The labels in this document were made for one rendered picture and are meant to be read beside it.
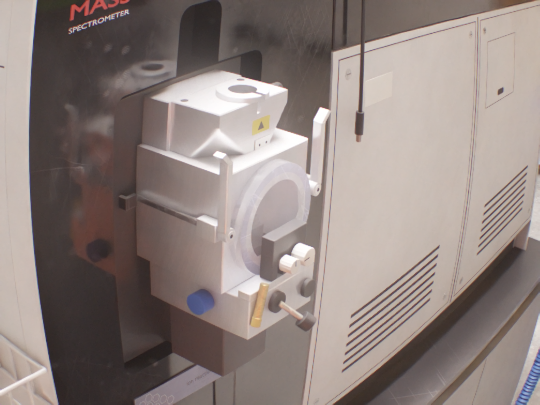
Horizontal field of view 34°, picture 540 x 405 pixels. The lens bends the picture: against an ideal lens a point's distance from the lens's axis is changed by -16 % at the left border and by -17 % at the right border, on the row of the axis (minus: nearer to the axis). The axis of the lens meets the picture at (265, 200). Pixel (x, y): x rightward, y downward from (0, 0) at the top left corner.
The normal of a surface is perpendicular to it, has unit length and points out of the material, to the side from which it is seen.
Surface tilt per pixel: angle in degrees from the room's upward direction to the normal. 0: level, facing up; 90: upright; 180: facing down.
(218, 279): 90
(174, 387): 90
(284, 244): 90
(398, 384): 0
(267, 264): 90
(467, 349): 0
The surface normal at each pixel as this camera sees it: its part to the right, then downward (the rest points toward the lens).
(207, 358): -0.60, 0.31
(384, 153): 0.80, 0.29
